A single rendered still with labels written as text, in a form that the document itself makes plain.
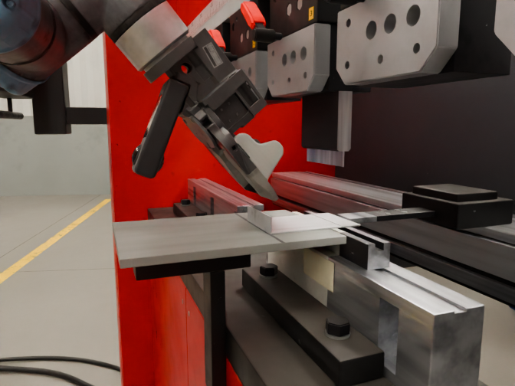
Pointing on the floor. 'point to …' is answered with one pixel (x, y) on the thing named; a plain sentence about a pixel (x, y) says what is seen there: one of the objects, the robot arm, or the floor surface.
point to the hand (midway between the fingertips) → (257, 193)
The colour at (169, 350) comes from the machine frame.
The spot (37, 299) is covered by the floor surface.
